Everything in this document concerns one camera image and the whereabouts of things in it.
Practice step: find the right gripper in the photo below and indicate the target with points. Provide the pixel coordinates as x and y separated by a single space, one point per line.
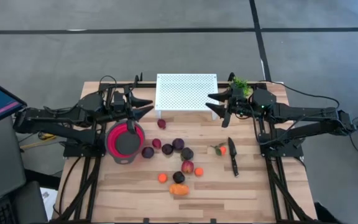
238 104

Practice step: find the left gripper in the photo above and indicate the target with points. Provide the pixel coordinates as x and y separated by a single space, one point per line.
119 104

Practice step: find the red plum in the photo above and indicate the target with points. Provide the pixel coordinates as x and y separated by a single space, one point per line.
161 124
156 143

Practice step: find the red collapsible bowl grey rim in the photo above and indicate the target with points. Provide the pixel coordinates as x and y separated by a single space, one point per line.
112 140

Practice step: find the orange tangerine with leaf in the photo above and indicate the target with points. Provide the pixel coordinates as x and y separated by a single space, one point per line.
222 151

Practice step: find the black kitchen knife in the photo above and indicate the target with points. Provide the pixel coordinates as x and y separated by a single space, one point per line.
232 149

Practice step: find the red yellow apple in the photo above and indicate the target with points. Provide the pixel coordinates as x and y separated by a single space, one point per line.
187 167

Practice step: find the small orange tangerine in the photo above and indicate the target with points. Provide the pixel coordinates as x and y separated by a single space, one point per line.
162 178
199 171

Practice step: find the orange lumpy sweet potato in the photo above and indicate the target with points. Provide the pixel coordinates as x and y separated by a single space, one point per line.
179 189

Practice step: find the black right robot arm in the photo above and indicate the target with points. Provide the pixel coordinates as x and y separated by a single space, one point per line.
306 112

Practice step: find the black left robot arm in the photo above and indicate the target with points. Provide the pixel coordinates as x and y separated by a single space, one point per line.
54 113

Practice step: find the black table clamp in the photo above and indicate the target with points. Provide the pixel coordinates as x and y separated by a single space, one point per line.
213 221
231 76
140 77
146 221

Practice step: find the green plant white pot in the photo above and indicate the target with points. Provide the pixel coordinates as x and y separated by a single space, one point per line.
242 84

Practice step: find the small white table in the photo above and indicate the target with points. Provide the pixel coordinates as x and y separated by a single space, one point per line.
185 93

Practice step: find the white paper sheet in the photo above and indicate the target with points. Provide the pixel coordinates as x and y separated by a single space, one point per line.
50 202

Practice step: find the black aluminium rig frame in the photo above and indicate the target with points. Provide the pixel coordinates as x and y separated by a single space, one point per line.
148 85

